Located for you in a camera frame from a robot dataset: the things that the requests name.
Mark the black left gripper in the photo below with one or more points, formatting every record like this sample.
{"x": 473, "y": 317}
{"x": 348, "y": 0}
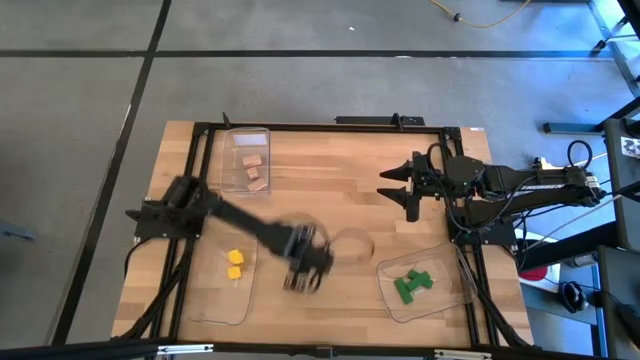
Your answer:
{"x": 310, "y": 260}

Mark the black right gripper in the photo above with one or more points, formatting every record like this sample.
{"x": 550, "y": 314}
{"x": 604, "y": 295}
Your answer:
{"x": 427, "y": 177}

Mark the short green block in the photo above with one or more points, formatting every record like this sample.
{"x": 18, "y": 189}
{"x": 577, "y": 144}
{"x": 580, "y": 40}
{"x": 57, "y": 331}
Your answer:
{"x": 413, "y": 274}

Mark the natural wood block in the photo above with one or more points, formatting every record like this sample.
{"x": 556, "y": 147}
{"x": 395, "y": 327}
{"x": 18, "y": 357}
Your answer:
{"x": 252, "y": 160}
{"x": 252, "y": 174}
{"x": 257, "y": 185}

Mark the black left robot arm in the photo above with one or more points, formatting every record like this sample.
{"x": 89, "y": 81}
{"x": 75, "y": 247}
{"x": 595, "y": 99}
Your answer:
{"x": 240, "y": 220}

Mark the black flat mounting bar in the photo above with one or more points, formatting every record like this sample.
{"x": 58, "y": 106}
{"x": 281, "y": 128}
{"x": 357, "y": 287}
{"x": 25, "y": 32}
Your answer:
{"x": 365, "y": 120}

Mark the wide clear plastic bin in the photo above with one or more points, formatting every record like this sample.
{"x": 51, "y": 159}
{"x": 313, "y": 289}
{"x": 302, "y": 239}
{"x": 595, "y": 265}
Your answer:
{"x": 450, "y": 280}
{"x": 220, "y": 300}

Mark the narrow clear plastic bin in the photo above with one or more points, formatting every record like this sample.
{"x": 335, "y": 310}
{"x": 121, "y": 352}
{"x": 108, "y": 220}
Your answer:
{"x": 235, "y": 150}

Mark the white power strip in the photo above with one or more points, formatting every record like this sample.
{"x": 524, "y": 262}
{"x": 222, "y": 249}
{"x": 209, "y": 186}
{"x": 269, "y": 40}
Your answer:
{"x": 540, "y": 162}

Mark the red round object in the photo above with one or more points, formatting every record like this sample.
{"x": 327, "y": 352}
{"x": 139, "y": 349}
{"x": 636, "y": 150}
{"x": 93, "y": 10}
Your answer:
{"x": 534, "y": 274}

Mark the light grey rod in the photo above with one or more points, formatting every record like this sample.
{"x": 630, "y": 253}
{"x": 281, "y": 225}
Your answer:
{"x": 575, "y": 220}

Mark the black floor stand beam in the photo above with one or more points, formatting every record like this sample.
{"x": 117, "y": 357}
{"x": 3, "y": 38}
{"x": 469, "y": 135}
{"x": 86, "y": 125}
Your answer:
{"x": 570, "y": 128}

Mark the black diagonal beam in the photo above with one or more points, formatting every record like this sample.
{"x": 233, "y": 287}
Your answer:
{"x": 575, "y": 245}

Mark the black headphones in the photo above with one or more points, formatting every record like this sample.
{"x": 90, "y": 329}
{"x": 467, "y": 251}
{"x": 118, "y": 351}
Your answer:
{"x": 572, "y": 297}

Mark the black extrusion bar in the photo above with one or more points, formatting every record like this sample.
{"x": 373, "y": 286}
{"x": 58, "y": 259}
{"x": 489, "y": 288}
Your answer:
{"x": 100, "y": 350}

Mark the white fiducial marker tag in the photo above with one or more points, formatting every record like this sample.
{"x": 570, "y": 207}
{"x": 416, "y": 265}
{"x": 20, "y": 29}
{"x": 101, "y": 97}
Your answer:
{"x": 631, "y": 147}

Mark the black equipment box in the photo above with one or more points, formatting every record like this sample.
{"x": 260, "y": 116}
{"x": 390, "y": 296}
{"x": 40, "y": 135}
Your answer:
{"x": 620, "y": 280}

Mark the metal rack leg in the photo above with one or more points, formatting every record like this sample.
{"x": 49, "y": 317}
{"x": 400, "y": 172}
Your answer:
{"x": 620, "y": 55}

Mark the grey floor object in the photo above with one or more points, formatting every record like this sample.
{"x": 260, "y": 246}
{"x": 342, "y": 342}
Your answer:
{"x": 15, "y": 232}

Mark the black aluminium table frame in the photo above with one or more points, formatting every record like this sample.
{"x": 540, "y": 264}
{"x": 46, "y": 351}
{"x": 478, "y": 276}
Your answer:
{"x": 350, "y": 128}

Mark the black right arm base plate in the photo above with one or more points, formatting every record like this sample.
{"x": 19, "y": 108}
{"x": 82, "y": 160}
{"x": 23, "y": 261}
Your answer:
{"x": 500, "y": 237}

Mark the silver metal bracket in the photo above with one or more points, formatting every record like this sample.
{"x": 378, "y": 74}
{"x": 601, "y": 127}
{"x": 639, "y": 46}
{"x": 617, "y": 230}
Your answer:
{"x": 462, "y": 354}
{"x": 185, "y": 349}

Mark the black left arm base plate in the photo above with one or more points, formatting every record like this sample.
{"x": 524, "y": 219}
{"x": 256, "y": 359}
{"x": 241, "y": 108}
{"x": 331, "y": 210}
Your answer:
{"x": 150, "y": 227}

